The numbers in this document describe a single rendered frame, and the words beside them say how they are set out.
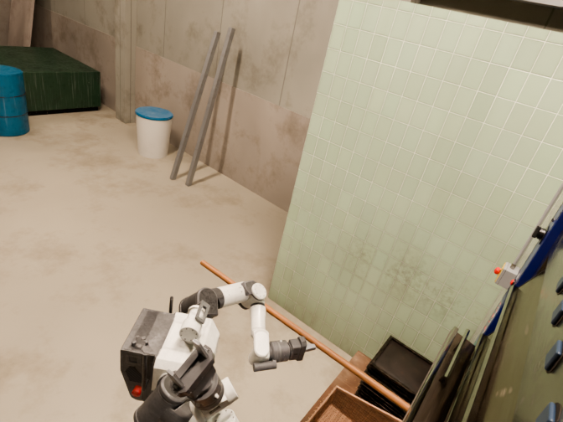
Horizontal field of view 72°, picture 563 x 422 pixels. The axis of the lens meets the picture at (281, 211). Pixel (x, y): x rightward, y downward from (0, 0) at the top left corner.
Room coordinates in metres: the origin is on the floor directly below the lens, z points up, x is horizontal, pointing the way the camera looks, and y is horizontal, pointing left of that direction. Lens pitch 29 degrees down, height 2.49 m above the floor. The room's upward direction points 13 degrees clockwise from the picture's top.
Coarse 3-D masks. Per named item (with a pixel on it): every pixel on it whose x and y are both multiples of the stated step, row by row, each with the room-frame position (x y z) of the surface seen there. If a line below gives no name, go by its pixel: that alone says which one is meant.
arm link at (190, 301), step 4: (212, 288) 1.24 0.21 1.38; (216, 288) 1.24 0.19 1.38; (196, 292) 1.16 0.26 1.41; (216, 292) 1.21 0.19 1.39; (220, 292) 1.22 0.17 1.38; (188, 296) 1.19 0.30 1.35; (192, 296) 1.15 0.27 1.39; (220, 296) 1.20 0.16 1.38; (224, 296) 1.21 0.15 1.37; (184, 300) 1.17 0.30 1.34; (188, 300) 1.15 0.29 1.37; (192, 300) 1.14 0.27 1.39; (220, 300) 1.19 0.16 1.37; (224, 300) 1.20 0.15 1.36; (184, 304) 1.15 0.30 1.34; (188, 304) 1.14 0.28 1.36; (192, 304) 1.13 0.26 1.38; (220, 304) 1.19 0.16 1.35; (184, 308) 1.14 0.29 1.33; (188, 308) 1.13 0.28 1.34; (220, 308) 1.20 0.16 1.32; (184, 312) 1.14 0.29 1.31
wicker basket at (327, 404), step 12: (336, 396) 1.41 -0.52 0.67; (348, 396) 1.38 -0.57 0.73; (324, 408) 1.35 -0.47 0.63; (336, 408) 1.40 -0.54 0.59; (348, 408) 1.37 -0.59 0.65; (360, 408) 1.34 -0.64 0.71; (372, 408) 1.31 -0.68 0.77; (312, 420) 1.23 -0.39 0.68; (324, 420) 1.31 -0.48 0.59; (336, 420) 1.32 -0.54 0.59; (348, 420) 1.34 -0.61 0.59; (360, 420) 1.33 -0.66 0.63; (372, 420) 1.30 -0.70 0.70; (384, 420) 1.27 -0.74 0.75; (396, 420) 1.24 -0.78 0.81
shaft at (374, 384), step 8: (200, 264) 1.62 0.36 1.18; (208, 264) 1.61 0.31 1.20; (216, 272) 1.56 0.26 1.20; (224, 280) 1.53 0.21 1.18; (232, 280) 1.52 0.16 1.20; (272, 312) 1.37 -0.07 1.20; (280, 320) 1.34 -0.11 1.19; (288, 320) 1.34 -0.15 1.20; (296, 328) 1.30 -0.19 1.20; (304, 336) 1.27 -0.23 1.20; (320, 344) 1.24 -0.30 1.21; (328, 352) 1.21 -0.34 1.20; (336, 360) 1.18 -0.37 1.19; (344, 360) 1.18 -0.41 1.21; (352, 368) 1.15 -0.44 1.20; (360, 376) 1.12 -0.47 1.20; (368, 376) 1.12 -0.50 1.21; (376, 384) 1.09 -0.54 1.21; (384, 392) 1.07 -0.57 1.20; (392, 400) 1.04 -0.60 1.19; (400, 400) 1.04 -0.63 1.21; (408, 408) 1.02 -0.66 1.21
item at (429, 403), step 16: (448, 336) 1.24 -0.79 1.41; (448, 352) 1.15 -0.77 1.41; (464, 352) 1.18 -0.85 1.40; (464, 368) 1.09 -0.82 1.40; (432, 384) 0.97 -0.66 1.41; (448, 384) 1.00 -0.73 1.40; (432, 400) 0.91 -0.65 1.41; (448, 400) 0.93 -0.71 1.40; (416, 416) 0.83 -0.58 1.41; (432, 416) 0.85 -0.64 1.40
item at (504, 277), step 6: (504, 264) 1.79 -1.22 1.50; (510, 264) 1.79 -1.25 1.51; (504, 270) 1.72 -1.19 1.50; (510, 270) 1.72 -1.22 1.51; (516, 270) 1.73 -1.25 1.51; (498, 276) 1.73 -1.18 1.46; (504, 276) 1.71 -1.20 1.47; (510, 276) 1.70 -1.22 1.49; (498, 282) 1.72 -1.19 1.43; (504, 282) 1.71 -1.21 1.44
